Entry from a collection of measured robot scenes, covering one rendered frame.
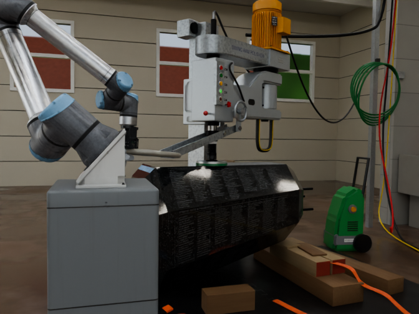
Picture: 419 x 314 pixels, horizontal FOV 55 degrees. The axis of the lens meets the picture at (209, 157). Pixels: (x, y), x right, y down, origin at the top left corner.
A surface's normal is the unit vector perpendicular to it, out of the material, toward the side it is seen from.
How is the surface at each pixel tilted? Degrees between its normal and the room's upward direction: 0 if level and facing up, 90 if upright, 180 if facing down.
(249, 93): 90
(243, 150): 90
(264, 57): 90
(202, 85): 90
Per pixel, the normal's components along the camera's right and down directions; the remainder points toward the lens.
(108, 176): 0.25, 0.05
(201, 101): -0.65, 0.03
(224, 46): 0.76, 0.04
